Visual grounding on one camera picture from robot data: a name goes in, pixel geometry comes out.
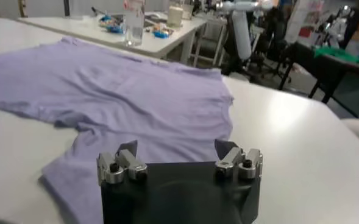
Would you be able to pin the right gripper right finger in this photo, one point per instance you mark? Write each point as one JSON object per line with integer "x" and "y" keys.
{"x": 240, "y": 165}

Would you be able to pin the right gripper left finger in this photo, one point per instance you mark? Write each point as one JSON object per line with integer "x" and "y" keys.
{"x": 118, "y": 169}

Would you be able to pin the purple t-shirt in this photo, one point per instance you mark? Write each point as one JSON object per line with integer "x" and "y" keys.
{"x": 121, "y": 91}

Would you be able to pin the black table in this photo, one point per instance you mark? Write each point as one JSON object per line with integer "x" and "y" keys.
{"x": 319, "y": 67}

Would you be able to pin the white humanoid robot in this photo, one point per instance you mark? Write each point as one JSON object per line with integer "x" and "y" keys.
{"x": 241, "y": 36}

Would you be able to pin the black office chair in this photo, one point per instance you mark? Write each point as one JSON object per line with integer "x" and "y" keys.
{"x": 272, "y": 36}

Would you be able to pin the clear unlabelled water bottle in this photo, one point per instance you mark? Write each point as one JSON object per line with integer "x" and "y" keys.
{"x": 134, "y": 27}

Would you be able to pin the long white table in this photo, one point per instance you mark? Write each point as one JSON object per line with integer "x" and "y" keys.
{"x": 84, "y": 29}

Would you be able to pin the green cloth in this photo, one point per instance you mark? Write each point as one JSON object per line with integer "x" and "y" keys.
{"x": 334, "y": 53}

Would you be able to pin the dark grey laptop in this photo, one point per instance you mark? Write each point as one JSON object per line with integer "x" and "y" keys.
{"x": 147, "y": 22}

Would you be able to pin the pale green lidded jar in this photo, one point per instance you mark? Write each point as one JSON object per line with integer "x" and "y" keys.
{"x": 175, "y": 15}

